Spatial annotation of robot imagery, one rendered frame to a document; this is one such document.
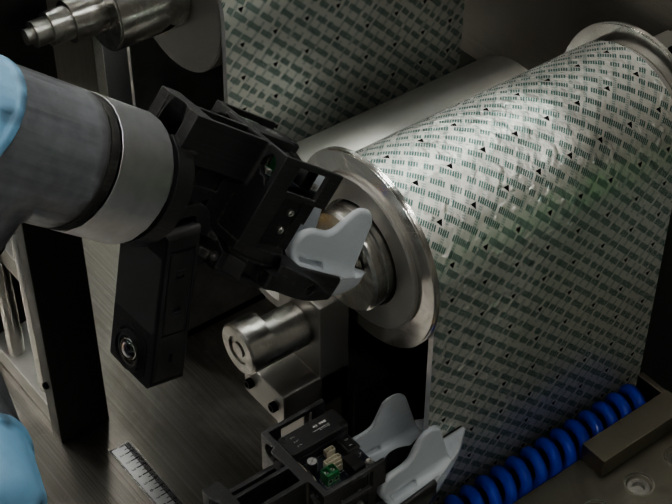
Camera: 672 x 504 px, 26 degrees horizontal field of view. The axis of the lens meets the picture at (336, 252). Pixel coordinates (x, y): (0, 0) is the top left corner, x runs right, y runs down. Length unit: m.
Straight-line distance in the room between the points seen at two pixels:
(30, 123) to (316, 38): 0.45
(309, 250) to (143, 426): 0.51
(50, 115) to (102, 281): 0.80
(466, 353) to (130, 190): 0.35
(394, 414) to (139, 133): 0.37
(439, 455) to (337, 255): 0.21
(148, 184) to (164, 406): 0.63
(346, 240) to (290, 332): 0.14
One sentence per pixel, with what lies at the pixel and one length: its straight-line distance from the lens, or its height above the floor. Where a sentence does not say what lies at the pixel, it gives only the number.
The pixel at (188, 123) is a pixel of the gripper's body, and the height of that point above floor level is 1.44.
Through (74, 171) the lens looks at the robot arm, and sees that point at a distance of 0.73.
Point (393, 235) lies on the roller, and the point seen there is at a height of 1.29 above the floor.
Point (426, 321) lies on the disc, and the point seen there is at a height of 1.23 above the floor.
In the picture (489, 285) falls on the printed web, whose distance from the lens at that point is 0.99.
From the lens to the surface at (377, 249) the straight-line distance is 0.95.
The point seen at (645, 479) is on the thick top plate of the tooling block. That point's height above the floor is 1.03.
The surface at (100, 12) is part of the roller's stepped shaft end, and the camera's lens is 1.07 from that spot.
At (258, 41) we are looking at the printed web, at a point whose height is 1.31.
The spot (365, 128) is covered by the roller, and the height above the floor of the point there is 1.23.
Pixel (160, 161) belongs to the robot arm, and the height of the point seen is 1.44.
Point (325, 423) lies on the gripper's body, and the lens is 1.00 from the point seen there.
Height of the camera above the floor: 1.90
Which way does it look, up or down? 41 degrees down
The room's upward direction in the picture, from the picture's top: straight up
